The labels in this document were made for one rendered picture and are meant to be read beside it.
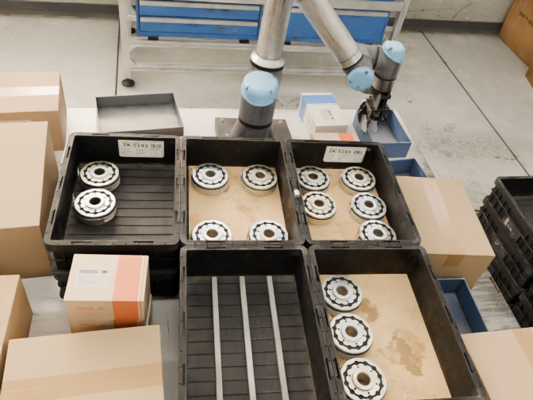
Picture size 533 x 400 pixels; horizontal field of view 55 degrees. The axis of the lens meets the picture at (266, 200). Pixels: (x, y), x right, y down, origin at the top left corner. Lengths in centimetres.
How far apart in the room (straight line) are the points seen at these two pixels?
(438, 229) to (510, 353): 40
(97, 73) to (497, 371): 288
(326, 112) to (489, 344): 101
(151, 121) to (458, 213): 104
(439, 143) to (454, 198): 176
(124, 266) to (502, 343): 85
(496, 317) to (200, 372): 86
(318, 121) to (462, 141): 174
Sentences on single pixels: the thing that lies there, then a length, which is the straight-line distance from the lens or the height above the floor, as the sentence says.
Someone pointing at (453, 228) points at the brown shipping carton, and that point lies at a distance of 153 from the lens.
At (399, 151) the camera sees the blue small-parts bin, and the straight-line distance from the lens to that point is 193.
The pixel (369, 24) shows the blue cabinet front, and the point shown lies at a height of 46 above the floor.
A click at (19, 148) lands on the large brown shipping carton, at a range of 153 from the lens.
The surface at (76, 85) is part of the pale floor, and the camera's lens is 339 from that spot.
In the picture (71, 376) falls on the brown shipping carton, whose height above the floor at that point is 86.
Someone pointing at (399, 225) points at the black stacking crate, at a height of 88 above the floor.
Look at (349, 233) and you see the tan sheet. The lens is 143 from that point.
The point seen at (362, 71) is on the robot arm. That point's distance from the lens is 158.
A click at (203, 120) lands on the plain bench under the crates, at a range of 193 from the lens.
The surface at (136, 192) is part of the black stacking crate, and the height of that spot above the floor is 83.
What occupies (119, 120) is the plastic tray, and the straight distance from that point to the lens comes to 183.
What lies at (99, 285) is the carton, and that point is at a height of 93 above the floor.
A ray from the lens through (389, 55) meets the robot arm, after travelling 172.
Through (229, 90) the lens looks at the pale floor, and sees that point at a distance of 337.
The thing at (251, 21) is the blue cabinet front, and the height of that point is 44.
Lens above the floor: 186
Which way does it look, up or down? 45 degrees down
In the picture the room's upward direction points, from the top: 10 degrees clockwise
